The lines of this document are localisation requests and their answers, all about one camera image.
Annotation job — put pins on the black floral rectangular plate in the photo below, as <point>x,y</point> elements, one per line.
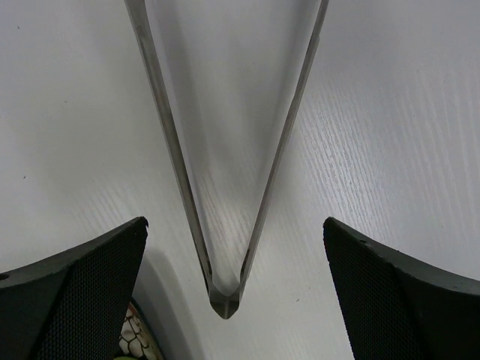
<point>136,340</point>

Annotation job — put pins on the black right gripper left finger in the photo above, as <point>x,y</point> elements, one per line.
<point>72,305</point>

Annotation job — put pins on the stainless steel tongs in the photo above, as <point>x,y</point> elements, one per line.
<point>224,302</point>

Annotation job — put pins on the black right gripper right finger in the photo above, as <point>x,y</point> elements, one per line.
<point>397,307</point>

